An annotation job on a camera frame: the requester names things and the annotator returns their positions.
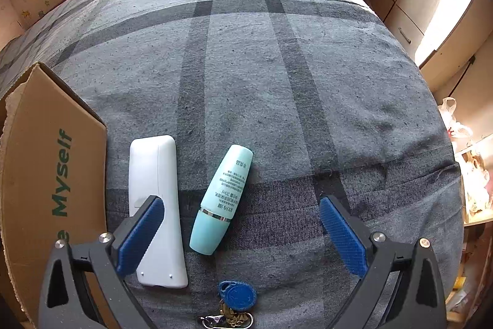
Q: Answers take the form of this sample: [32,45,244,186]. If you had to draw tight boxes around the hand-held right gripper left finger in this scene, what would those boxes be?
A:
[39,195,166,329]

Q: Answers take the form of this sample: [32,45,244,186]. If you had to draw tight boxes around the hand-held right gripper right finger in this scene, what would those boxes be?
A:
[320,196,447,329]

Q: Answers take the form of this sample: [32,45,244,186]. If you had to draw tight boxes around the white remote control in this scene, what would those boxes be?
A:
[129,135,189,289]

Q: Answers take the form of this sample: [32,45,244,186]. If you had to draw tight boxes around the teal plastic bottle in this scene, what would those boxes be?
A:
[189,144,254,256]

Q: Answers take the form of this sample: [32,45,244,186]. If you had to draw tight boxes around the key bunch with blue fob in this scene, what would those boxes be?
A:
[198,280,258,329]

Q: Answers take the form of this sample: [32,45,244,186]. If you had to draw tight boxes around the cardboard box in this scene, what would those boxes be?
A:
[0,62,108,329]

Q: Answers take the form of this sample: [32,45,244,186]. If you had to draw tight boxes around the white plastic bag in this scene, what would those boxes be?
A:
[439,97,474,139]
[458,152,493,214]

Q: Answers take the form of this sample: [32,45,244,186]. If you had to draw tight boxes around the grey plaid blanket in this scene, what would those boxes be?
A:
[0,0,465,329]

